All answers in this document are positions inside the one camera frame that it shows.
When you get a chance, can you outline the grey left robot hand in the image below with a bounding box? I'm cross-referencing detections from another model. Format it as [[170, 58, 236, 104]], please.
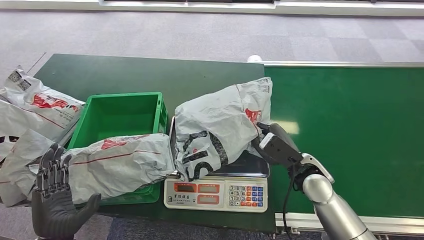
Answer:
[[31, 143, 102, 240]]

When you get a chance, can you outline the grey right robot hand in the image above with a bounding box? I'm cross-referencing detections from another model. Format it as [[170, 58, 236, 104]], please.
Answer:
[[251, 121, 301, 166]]

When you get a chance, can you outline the grey package with black print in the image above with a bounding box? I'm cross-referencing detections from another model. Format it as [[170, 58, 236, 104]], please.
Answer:
[[173, 77, 274, 182]]

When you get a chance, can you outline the plain crumpled grey package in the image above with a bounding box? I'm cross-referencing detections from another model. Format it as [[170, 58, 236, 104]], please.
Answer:
[[0, 128, 67, 208]]

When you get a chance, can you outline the grey package with red line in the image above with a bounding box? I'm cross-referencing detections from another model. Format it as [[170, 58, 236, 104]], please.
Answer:
[[0, 98, 81, 163], [61, 133, 177, 205]]

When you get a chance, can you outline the electronic weighing scale with keypad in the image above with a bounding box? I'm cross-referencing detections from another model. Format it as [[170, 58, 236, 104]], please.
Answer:
[[163, 115, 271, 214]]

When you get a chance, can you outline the green plastic basket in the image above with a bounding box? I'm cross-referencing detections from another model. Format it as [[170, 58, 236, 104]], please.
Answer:
[[66, 91, 169, 207]]

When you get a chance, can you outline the grey package with QR codes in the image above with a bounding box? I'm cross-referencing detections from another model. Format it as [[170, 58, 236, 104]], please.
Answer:
[[0, 65, 87, 133]]

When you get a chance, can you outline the green conveyor belt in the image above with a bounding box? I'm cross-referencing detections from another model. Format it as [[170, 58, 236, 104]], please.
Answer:
[[246, 60, 424, 237]]

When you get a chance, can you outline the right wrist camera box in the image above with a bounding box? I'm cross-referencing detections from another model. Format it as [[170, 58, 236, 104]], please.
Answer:
[[258, 132, 304, 166]]

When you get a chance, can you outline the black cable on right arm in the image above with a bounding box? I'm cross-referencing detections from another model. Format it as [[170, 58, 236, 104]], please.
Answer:
[[282, 163, 300, 240]]

